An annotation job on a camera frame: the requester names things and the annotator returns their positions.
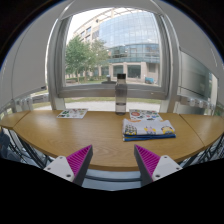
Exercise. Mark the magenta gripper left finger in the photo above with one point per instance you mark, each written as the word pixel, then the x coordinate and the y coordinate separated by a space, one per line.
pixel 73 167

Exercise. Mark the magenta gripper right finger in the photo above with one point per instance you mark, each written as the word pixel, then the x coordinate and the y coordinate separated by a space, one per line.
pixel 153 167

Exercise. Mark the folded blue towel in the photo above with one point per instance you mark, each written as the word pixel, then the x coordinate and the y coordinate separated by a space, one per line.
pixel 146 137

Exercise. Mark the folded patterned towel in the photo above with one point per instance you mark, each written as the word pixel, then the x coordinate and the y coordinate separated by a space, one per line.
pixel 146 127

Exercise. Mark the sticker sheet left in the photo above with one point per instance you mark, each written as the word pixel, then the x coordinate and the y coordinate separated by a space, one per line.
pixel 76 113

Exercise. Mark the sticker sheet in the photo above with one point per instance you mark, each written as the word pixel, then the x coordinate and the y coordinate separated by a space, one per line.
pixel 137 114
pixel 76 113

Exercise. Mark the sticker sheet right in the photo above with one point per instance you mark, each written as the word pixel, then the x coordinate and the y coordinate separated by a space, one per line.
pixel 137 114

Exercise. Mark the white power socket strip right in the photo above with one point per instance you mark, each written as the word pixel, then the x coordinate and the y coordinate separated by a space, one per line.
pixel 196 102

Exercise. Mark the white power socket strip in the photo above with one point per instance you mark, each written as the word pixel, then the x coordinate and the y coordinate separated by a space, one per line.
pixel 196 102
pixel 32 101

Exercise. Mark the white power socket strip left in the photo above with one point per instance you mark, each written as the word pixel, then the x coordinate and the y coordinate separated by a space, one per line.
pixel 32 101

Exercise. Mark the clear water bottle black cap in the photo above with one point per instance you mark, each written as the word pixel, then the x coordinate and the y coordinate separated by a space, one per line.
pixel 120 94

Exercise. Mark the grey window frame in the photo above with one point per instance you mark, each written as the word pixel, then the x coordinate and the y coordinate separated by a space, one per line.
pixel 55 59

